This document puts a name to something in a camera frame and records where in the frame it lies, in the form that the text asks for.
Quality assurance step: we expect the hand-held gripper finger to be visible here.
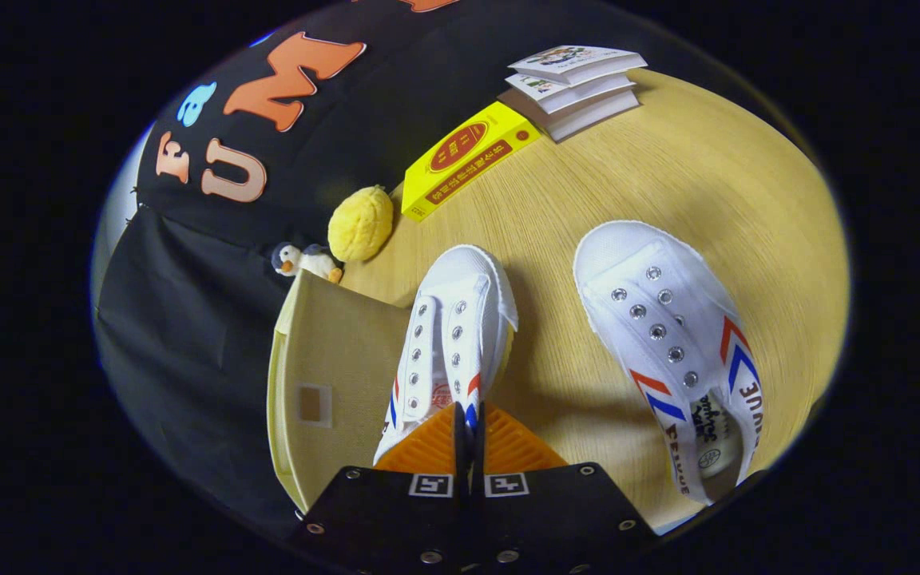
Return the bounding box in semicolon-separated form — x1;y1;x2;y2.
474;402;659;575
294;402;478;575

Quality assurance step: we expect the white canvas shoe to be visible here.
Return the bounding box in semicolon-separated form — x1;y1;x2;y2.
372;244;519;464
573;220;764;506

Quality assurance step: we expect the beige fabric storage box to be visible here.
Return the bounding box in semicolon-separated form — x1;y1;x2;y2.
267;270;413;512

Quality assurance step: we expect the penguin plush toy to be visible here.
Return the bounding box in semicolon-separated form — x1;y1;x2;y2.
271;242;344;284

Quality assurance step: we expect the yellow plush ball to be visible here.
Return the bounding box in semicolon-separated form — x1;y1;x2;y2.
327;185;395;263

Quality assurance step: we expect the yellow book red label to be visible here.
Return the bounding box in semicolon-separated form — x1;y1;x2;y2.
401;101;542;222

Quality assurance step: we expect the brown cover book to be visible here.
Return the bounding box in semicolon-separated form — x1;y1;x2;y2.
498;88;640;143

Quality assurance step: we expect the white book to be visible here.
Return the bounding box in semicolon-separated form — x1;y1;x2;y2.
506;72;636;114

